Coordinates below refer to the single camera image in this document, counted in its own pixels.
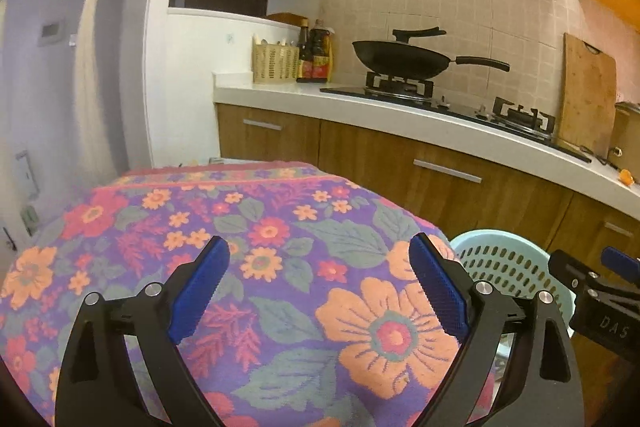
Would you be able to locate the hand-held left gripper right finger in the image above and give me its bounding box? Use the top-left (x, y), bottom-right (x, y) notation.
top-left (409, 232), bottom-right (586, 427)

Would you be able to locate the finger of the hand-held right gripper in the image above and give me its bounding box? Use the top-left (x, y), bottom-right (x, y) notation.
top-left (601, 246), bottom-right (640, 286)
top-left (547, 249), bottom-right (601, 296)

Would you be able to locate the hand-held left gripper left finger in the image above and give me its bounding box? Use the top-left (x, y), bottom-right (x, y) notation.
top-left (56, 234), bottom-right (232, 427)

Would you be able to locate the light blue perforated waste basket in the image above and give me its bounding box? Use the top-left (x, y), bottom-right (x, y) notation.
top-left (452, 229), bottom-right (576, 388)

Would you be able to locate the floral printed cloth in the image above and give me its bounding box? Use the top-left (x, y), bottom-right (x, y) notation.
top-left (0, 159), bottom-right (501, 427)

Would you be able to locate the wooden container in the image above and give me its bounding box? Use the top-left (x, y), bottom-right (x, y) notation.
top-left (610, 102), bottom-right (640, 170)

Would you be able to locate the wooden kitchen cabinet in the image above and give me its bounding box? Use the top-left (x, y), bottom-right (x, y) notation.
top-left (216, 103), bottom-right (640, 358)

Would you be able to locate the black burner grate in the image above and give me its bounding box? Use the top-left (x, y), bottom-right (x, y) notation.
top-left (492, 97), bottom-right (557, 136)
top-left (365, 71), bottom-right (435, 98)

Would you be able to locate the wooden cutting board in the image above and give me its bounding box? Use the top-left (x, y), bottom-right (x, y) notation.
top-left (556, 33), bottom-right (619, 158)

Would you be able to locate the black glass gas hob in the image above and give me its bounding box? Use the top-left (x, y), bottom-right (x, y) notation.
top-left (320, 79), bottom-right (593, 164)

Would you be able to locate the cream woven utensil basket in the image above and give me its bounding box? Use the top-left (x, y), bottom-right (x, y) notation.
top-left (252, 38), bottom-right (301, 84)

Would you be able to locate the black wok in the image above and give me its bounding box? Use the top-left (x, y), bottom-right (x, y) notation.
top-left (351, 39), bottom-right (511, 82)

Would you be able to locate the white tied curtain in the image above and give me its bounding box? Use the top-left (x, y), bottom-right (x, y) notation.
top-left (70, 0), bottom-right (136, 188)

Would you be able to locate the dark sauce bottle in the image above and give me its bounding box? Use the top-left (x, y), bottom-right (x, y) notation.
top-left (297, 19), bottom-right (314, 83)

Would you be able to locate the red label sauce bottle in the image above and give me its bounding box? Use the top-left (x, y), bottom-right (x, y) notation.
top-left (311, 21), bottom-right (335, 83)

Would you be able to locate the long metal cabinet handle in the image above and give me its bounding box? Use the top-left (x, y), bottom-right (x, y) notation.
top-left (413, 159), bottom-right (483, 184)

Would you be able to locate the black utensil handle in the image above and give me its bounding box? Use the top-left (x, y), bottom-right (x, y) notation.
top-left (392, 28), bottom-right (447, 44)

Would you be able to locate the grey wall switch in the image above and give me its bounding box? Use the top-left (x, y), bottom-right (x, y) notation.
top-left (39, 21), bottom-right (67, 46)

